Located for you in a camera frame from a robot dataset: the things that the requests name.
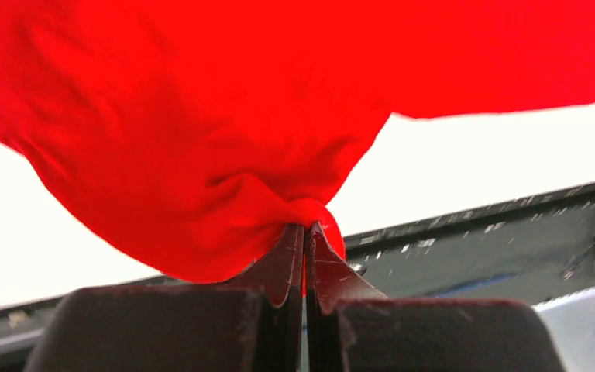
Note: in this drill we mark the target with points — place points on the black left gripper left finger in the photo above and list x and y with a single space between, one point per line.
250 323

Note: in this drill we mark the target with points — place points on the red t shirt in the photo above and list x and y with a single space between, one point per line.
187 134

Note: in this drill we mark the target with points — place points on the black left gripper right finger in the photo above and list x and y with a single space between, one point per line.
354 327

